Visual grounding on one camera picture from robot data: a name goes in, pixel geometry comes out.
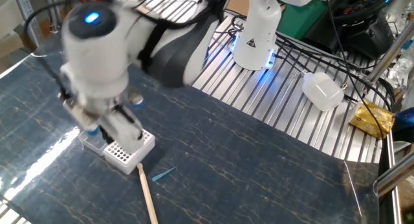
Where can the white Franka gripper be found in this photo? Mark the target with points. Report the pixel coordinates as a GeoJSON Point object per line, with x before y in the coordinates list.
{"type": "Point", "coordinates": [126, 133]}

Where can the blue pipette tip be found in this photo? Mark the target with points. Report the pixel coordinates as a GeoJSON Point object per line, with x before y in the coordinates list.
{"type": "Point", "coordinates": [163, 174]}

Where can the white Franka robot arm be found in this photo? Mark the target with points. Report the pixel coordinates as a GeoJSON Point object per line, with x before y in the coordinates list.
{"type": "Point", "coordinates": [93, 62]}

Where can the white pipette tip holder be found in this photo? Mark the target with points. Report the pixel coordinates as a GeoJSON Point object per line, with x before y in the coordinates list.
{"type": "Point", "coordinates": [129, 162]}

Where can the clear plastic container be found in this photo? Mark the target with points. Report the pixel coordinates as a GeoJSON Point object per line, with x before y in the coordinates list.
{"type": "Point", "coordinates": [90, 144]}

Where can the wooden stick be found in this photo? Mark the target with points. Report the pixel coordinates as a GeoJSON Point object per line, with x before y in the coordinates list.
{"type": "Point", "coordinates": [145, 188]}

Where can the dark marble pattern mat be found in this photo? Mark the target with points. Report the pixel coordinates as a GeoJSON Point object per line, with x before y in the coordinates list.
{"type": "Point", "coordinates": [242, 159]}

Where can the perforated metal shelf upright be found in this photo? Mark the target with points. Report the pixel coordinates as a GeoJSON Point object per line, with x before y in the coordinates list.
{"type": "Point", "coordinates": [29, 17]}

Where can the green board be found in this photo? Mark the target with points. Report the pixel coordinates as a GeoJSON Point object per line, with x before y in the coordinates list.
{"type": "Point", "coordinates": [297, 23]}

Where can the gold foil packet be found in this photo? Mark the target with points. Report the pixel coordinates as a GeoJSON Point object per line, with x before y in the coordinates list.
{"type": "Point", "coordinates": [372, 118]}

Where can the black racing wheel controller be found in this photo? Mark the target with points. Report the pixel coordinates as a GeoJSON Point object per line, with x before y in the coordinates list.
{"type": "Point", "coordinates": [365, 36]}

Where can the dark blue round object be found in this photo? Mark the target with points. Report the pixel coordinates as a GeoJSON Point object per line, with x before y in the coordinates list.
{"type": "Point", "coordinates": [404, 123]}

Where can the crumpled clear plastic bag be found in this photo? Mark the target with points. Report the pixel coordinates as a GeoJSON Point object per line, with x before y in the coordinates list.
{"type": "Point", "coordinates": [401, 68]}

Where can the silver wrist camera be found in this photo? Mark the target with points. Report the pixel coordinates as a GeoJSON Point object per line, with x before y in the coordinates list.
{"type": "Point", "coordinates": [81, 115]}

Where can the aluminium frame post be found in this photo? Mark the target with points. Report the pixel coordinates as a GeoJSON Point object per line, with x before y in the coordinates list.
{"type": "Point", "coordinates": [388, 54]}
{"type": "Point", "coordinates": [396, 177]}

